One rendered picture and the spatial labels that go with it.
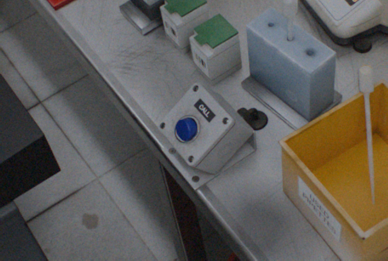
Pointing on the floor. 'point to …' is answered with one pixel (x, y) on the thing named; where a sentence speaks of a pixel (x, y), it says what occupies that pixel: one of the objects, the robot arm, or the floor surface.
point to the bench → (247, 234)
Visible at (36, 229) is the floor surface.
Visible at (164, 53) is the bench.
